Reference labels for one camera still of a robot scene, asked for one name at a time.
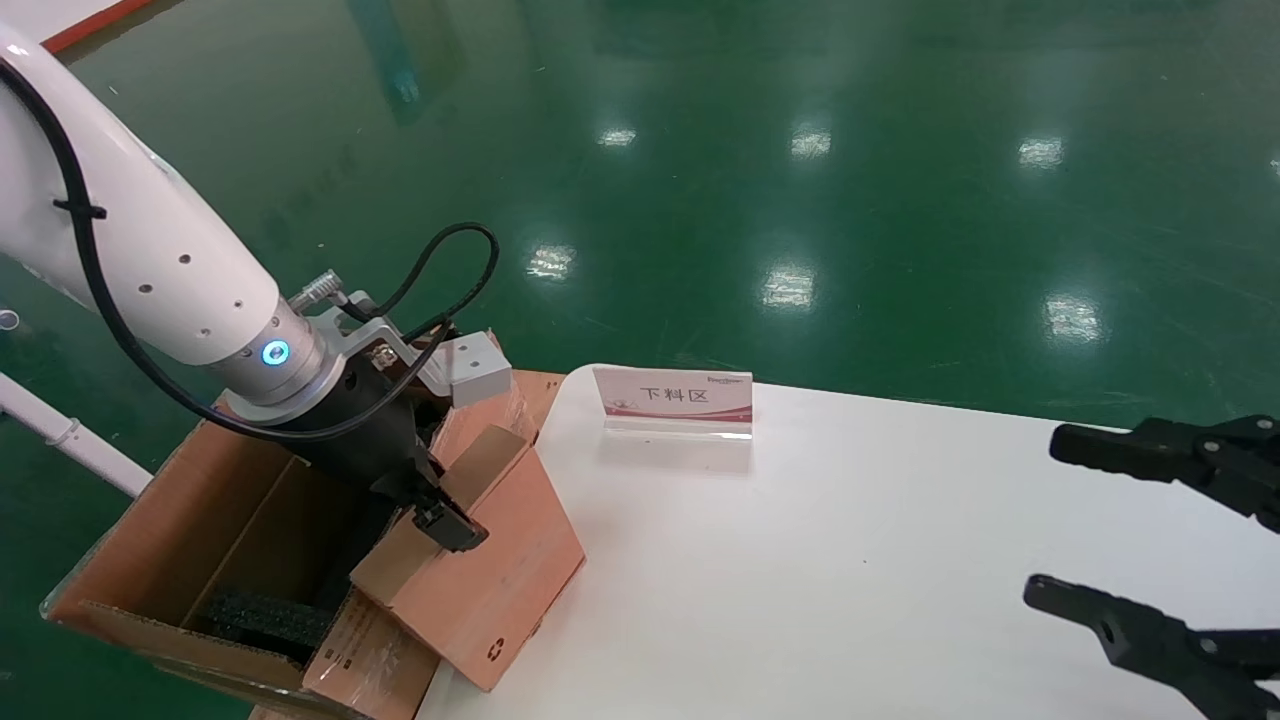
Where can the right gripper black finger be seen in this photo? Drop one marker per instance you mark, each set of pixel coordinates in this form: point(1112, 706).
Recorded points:
point(1170, 450)
point(1160, 640)

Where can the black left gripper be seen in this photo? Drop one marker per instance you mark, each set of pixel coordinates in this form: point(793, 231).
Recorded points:
point(375, 430)

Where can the small cardboard box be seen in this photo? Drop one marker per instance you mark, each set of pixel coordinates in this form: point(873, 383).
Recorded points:
point(500, 580)

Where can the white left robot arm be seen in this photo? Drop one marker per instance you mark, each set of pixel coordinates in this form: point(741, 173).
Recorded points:
point(150, 250)

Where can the large open cardboard box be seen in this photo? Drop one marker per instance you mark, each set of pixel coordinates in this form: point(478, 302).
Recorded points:
point(150, 540)

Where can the black foam pad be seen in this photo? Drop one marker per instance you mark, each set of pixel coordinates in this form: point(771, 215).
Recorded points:
point(260, 615)

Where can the acrylic table sign red print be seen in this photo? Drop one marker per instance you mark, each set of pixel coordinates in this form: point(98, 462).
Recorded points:
point(680, 400)

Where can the white metal pipe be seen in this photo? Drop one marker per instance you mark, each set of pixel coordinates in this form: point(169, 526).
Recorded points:
point(70, 435)

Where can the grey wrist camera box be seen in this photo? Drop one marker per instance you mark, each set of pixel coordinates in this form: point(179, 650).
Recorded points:
point(480, 370)

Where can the silver camera mount bracket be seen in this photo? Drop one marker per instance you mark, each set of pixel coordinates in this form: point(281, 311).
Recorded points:
point(365, 335)

